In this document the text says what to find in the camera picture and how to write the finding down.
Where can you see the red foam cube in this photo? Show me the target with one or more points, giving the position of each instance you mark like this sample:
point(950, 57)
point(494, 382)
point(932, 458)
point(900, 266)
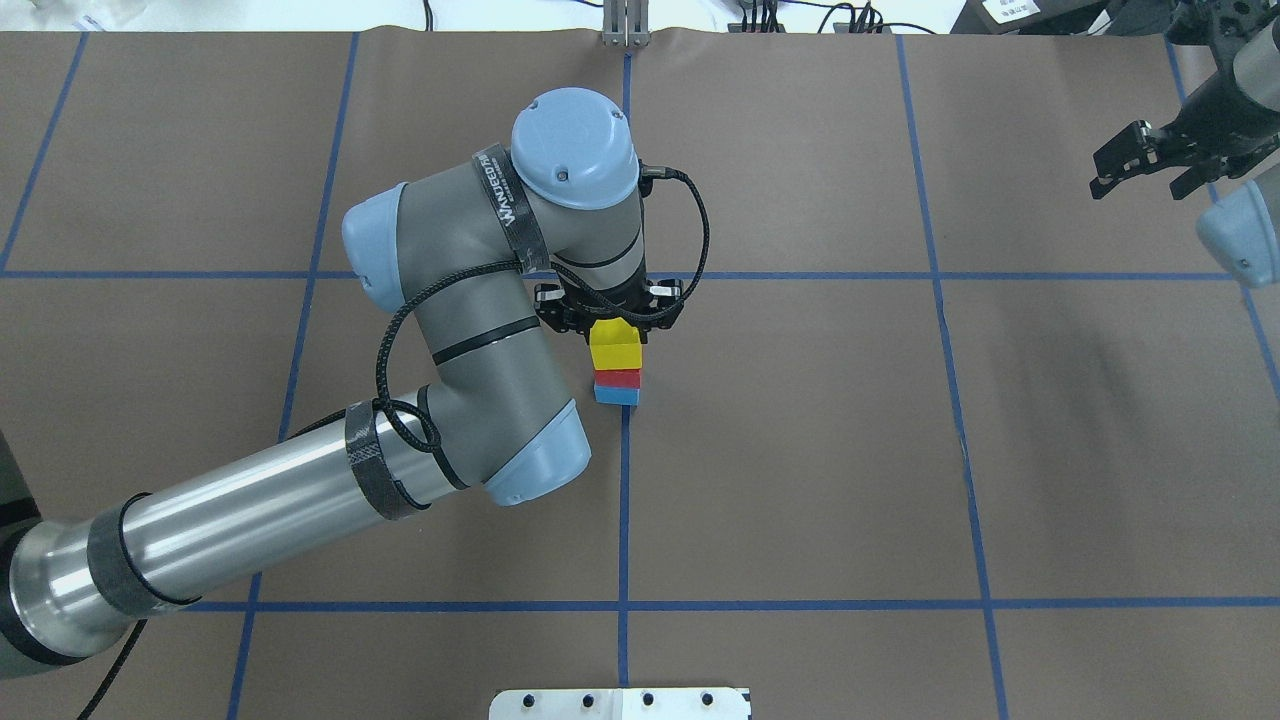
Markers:
point(631, 378)

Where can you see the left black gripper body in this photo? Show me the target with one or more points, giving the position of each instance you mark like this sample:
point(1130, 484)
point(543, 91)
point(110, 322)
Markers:
point(553, 304)

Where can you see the yellow foam cube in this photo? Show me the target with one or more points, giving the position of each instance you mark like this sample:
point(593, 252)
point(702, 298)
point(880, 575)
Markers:
point(615, 345)

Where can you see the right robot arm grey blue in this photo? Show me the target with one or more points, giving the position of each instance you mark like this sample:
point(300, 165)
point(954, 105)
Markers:
point(1240, 229)

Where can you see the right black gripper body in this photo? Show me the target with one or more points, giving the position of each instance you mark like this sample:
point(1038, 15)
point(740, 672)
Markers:
point(1193, 128)

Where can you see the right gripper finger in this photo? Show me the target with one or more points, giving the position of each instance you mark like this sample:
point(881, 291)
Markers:
point(1200, 170)
point(1128, 154)

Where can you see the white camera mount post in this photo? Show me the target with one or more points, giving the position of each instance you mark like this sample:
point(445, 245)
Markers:
point(623, 703)

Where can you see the blue foam cube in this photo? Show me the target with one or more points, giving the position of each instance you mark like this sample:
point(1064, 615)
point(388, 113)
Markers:
point(617, 396)

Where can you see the aluminium frame post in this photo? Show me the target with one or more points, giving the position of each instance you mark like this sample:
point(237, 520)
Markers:
point(625, 23)

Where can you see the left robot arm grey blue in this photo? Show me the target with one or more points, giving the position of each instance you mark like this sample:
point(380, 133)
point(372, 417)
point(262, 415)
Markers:
point(474, 265)

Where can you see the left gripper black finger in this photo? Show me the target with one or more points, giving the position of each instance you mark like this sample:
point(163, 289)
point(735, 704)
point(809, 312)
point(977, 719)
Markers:
point(667, 298)
point(549, 305)

